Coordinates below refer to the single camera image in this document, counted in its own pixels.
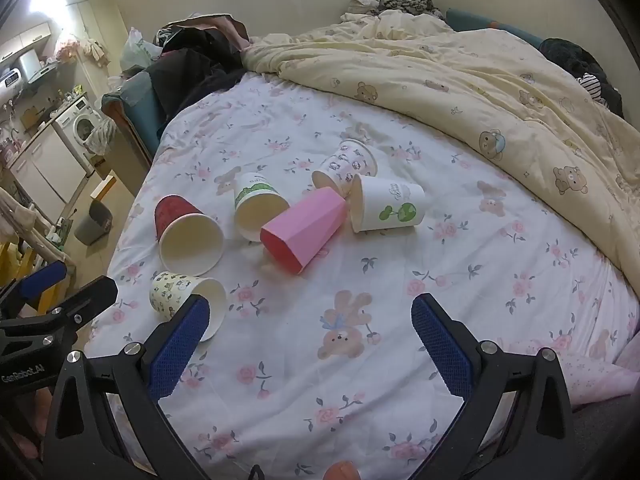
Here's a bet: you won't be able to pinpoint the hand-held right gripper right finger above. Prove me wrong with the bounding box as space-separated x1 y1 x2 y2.
410 292 576 480

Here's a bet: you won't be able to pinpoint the yellow patterned paper cup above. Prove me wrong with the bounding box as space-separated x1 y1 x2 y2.
150 271 227 343

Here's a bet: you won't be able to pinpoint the brown pink garment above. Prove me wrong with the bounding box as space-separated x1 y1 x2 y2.
170 14 250 56

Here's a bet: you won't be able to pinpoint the floral bed sheet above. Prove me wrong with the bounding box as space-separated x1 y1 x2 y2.
82 72 640 480

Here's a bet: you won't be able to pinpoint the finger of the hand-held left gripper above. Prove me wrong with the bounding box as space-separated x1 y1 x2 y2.
30 275 119 343
0 259 69 318

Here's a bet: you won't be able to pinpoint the panda print paper cup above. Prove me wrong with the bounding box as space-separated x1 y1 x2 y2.
312 138 378 197

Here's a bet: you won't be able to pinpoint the cream bear print quilt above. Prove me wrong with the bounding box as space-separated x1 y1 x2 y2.
242 10 640 291

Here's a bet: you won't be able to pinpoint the striped cloth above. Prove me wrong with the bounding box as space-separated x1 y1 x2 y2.
577 72 608 106

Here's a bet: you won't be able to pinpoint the small cardboard box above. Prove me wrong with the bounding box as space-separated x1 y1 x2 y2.
90 172 118 202

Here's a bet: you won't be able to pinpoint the pile of dark clothes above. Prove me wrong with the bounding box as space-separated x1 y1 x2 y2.
150 15 251 131

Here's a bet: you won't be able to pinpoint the red paper cup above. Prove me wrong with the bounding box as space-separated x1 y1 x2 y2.
154 194 225 277

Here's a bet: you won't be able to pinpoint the range hood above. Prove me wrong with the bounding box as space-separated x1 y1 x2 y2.
17 49 58 83

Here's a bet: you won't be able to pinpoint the yellow frame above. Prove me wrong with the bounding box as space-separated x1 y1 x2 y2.
0 242 66 311

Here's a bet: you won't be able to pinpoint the white plastic bag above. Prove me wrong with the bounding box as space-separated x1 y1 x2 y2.
119 26 163 73

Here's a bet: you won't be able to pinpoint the white cup with globe print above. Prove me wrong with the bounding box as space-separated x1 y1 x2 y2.
349 174 427 234

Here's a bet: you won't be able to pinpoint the white kitchen cabinet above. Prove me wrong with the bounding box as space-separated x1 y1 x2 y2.
10 125 96 211

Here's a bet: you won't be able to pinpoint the beige hanging cloth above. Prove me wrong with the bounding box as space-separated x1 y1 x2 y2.
0 187 66 261

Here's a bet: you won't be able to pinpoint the teal headboard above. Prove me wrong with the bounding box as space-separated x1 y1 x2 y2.
445 8 546 50

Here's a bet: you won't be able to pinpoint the dark patterned cloth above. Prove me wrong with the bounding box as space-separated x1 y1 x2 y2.
367 0 446 18

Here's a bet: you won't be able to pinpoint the white washing machine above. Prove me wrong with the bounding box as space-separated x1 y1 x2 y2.
52 95 108 171

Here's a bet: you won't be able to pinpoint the pink blanket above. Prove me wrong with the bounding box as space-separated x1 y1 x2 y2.
505 337 640 408

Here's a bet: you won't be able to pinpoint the pink faceted cup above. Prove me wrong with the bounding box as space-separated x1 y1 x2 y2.
260 186 348 276

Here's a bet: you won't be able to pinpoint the grey trash bin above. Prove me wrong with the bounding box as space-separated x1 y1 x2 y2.
74 197 113 247

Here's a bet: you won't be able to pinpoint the person's right hand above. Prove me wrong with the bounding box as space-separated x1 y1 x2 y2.
325 462 362 480

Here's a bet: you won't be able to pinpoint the green and white paper cup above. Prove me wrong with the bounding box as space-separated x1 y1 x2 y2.
233 172 291 243

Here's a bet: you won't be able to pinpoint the hanging pink clothes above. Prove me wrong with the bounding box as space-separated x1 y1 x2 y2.
54 35 110 67

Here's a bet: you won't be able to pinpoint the dark fluffy blanket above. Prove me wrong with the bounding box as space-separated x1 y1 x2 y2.
539 37 625 118

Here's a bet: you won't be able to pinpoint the teal bed frame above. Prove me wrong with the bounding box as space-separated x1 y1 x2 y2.
101 71 166 161

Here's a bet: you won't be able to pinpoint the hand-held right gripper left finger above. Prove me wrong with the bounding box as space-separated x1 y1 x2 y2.
42 294 216 480

